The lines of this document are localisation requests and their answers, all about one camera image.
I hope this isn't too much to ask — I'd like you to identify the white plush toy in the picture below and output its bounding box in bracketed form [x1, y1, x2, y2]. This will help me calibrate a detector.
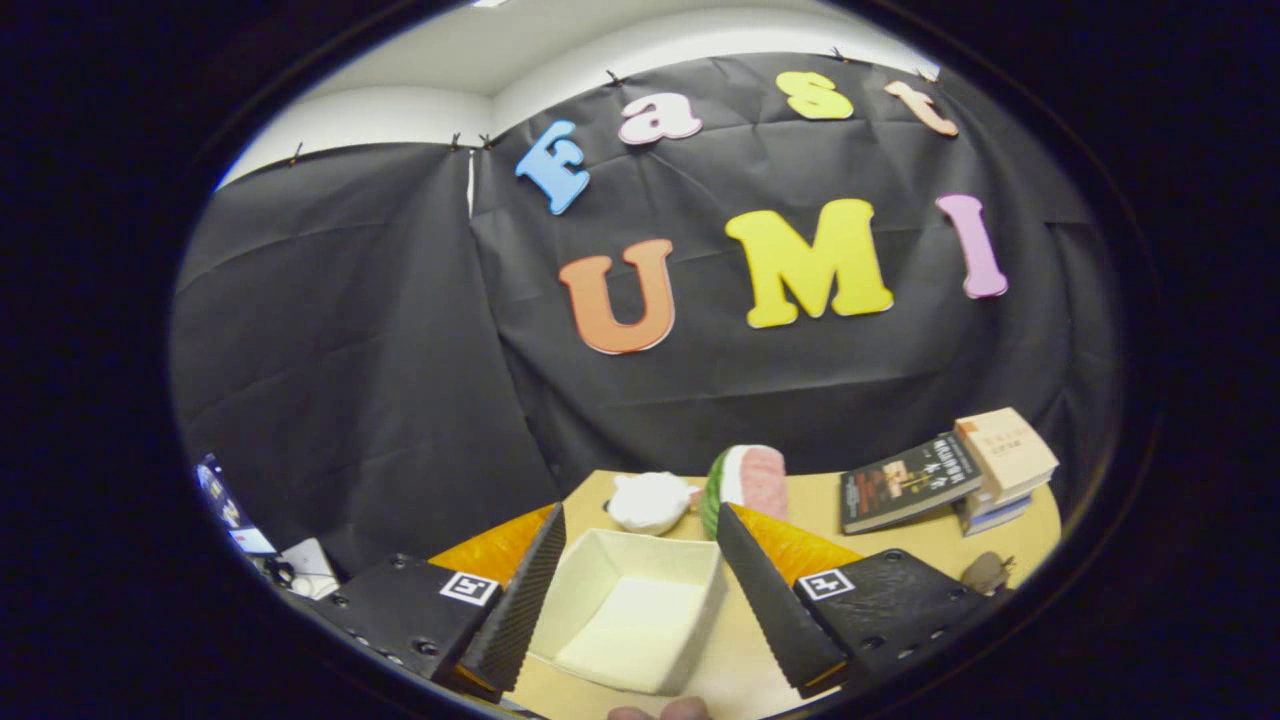
[606, 472, 702, 536]

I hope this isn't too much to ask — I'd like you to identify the beige cover book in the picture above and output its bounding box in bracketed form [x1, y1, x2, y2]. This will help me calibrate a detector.
[953, 407, 1059, 506]

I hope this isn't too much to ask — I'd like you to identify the watermelon slice plush toy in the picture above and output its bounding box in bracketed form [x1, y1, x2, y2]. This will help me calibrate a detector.
[699, 445, 790, 542]

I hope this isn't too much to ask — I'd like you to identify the black cover book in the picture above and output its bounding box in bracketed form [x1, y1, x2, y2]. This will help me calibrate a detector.
[839, 432, 986, 536]

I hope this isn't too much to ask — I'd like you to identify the blue book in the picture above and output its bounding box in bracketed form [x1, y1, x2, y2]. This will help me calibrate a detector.
[955, 493, 1033, 537]

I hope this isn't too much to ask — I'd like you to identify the computer screen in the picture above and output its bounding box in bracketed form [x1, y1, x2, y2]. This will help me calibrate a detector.
[195, 453, 279, 557]

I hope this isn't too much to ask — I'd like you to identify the brown fuzzy slipper shoe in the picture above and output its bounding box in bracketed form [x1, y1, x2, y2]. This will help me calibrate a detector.
[960, 550, 1017, 597]

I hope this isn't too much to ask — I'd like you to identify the white device with cable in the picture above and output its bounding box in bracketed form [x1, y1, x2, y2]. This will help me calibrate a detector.
[266, 538, 343, 602]

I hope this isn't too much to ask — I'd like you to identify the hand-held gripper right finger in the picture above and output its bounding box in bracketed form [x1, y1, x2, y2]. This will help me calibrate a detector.
[715, 503, 1013, 699]

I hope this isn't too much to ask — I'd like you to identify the white fabric storage box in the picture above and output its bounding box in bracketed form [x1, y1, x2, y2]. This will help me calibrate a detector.
[528, 527, 728, 697]

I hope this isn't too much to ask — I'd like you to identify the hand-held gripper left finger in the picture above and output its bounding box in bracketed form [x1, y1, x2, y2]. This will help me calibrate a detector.
[310, 503, 568, 701]

